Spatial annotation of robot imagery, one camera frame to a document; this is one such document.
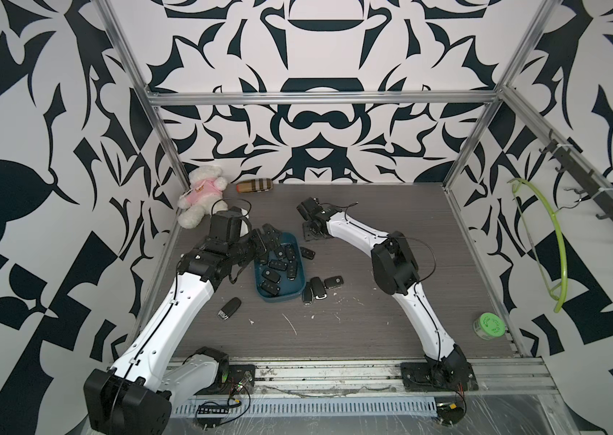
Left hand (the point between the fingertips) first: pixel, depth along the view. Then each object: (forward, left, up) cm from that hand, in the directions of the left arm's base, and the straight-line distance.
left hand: (270, 235), depth 77 cm
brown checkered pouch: (+38, +11, -19) cm, 44 cm away
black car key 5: (-1, +2, -23) cm, 23 cm away
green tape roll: (-22, -62, -18) cm, 68 cm away
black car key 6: (-7, -14, -22) cm, 27 cm away
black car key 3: (+2, 0, -21) cm, 21 cm away
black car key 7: (-5, -19, -22) cm, 29 cm away
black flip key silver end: (-9, -10, -21) cm, 25 cm away
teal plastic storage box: (-1, -1, -22) cm, 22 cm away
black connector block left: (-39, +17, -26) cm, 50 cm away
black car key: (+7, -5, -21) cm, 22 cm away
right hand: (+17, -14, -21) cm, 31 cm away
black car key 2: (+7, -1, -22) cm, 23 cm away
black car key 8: (-12, +15, -23) cm, 30 cm away
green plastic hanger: (-11, -70, +9) cm, 72 cm away
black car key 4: (0, -5, -21) cm, 22 cm away
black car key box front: (-6, +2, -21) cm, 22 cm away
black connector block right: (-41, -46, -25) cm, 66 cm away
